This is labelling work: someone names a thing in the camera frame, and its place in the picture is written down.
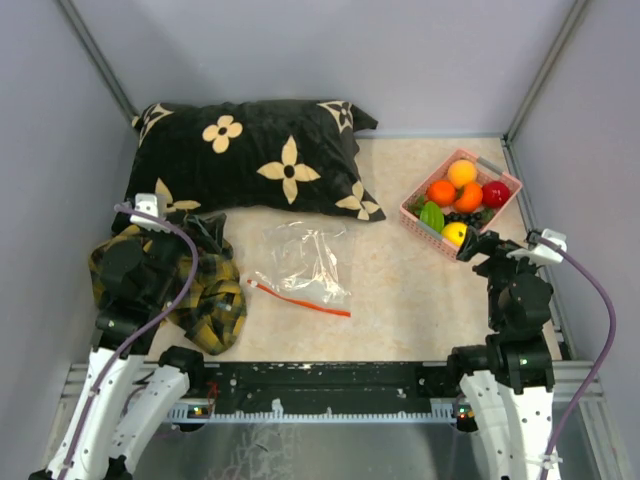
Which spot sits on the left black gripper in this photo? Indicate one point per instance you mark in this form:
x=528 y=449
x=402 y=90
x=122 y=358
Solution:
x=173 y=234

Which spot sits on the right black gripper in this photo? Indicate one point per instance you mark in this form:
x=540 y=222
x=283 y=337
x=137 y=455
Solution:
x=487 y=242

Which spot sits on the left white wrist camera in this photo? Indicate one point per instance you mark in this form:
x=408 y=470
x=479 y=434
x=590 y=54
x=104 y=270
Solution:
x=147 y=211

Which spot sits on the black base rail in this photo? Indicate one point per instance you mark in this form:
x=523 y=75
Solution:
x=312 y=387

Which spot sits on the black floral pillow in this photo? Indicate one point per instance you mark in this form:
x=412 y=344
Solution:
x=292 y=155

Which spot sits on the yellow-orange peach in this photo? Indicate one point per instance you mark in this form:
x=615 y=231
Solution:
x=462 y=172

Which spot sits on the yellow lemon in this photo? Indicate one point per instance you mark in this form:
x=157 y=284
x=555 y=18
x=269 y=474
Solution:
x=455 y=232

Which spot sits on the pink plastic basket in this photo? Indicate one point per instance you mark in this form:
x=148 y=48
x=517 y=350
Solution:
x=487 y=171

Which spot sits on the dark grape bunch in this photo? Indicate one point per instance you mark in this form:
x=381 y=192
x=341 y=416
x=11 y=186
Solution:
x=474 y=219

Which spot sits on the clear zip top bag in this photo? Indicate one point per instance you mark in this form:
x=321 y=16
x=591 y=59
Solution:
x=308 y=264

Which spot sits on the green leaf fruit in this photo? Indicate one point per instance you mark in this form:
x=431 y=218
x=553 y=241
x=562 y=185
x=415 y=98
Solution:
x=432 y=216

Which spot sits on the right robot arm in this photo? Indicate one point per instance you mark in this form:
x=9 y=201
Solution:
x=508 y=381

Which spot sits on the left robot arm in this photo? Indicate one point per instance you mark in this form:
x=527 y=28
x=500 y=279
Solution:
x=108 y=431

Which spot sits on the orange tangerine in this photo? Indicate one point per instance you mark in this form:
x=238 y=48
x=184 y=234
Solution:
x=442 y=192
x=469 y=198

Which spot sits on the red apple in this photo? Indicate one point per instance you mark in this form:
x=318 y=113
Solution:
x=495 y=194

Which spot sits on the white cable duct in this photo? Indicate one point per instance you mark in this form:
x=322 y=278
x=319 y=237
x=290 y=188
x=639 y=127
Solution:
x=185 y=413

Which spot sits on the yellow plaid shirt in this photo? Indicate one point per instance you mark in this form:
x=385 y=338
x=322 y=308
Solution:
x=214 y=310

